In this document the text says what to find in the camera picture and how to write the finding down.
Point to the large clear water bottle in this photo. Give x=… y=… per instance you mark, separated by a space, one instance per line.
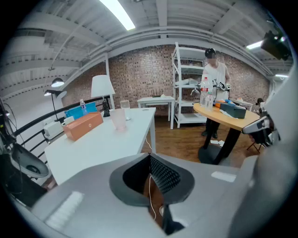
x=205 y=90

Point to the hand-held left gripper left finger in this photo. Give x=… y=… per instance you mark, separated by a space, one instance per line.
x=88 y=186

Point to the black head camera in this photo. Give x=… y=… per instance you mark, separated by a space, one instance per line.
x=275 y=45

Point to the white container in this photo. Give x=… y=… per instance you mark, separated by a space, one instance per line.
x=53 y=130

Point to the orange box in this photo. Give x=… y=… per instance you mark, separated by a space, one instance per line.
x=81 y=126

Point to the orange item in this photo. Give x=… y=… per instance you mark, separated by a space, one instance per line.
x=217 y=104

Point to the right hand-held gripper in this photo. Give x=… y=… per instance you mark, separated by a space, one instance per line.
x=271 y=137

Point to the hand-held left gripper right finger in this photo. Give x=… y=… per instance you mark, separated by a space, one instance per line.
x=205 y=197

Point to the black floor lamp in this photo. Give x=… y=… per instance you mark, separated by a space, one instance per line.
x=54 y=93

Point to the white shelving rack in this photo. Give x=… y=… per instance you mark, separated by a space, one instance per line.
x=186 y=69

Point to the long ceiling light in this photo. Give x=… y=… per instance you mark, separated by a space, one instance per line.
x=255 y=44
x=118 y=14

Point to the blue box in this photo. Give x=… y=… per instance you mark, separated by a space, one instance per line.
x=74 y=112

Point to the small clear water bottle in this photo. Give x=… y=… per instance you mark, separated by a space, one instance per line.
x=209 y=102

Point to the white paper sheet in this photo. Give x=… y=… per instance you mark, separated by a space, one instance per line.
x=216 y=142

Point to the black router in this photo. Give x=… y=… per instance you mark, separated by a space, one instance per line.
x=157 y=94

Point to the small white table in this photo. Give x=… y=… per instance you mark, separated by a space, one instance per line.
x=156 y=101

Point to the blue label water bottle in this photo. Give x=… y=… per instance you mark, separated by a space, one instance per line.
x=83 y=108

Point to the black box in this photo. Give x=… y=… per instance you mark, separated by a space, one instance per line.
x=232 y=111

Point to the black pendant lamp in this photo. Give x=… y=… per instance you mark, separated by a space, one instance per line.
x=57 y=82

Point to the small clear glass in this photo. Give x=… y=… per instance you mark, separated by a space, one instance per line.
x=125 y=109

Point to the person's white shirt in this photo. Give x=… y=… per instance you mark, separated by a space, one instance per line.
x=279 y=174

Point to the frosted pink cup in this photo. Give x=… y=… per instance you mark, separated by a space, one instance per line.
x=119 y=119

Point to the white table lamp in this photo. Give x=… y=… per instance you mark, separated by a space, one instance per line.
x=102 y=86

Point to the round wooden table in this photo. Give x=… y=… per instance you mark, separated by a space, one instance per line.
x=223 y=118

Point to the black railing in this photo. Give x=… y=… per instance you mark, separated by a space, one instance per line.
x=35 y=120

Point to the blue item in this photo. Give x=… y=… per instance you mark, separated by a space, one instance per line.
x=229 y=101

